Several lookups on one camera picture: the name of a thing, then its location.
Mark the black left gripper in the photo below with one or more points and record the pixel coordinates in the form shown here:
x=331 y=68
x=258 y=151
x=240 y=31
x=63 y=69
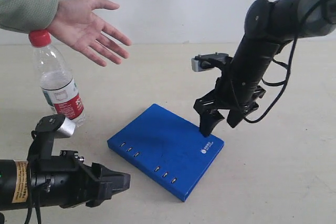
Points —
x=64 y=180

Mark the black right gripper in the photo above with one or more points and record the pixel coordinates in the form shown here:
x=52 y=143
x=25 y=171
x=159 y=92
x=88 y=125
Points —
x=238 y=97

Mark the blue ring binder notebook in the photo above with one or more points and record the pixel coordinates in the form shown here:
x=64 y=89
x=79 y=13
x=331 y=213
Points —
x=167 y=148

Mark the clear water bottle red label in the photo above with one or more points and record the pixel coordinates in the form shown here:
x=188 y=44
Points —
x=55 y=78

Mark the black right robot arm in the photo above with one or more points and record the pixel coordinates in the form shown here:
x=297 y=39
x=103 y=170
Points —
x=269 y=27

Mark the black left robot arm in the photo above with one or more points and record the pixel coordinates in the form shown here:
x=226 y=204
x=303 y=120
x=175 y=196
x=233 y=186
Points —
x=14 y=189

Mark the green knit sleeve forearm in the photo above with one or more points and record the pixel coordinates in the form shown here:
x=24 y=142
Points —
x=24 y=16

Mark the person's open bare hand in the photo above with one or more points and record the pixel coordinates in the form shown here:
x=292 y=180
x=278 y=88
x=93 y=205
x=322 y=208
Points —
x=77 y=26

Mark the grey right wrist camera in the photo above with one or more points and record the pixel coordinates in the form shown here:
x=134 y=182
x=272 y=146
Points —
x=200 y=63

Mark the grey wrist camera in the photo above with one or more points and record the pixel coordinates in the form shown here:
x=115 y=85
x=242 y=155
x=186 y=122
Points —
x=200 y=63
x=58 y=124

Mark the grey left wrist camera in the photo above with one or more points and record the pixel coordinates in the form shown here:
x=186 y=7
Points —
x=58 y=124

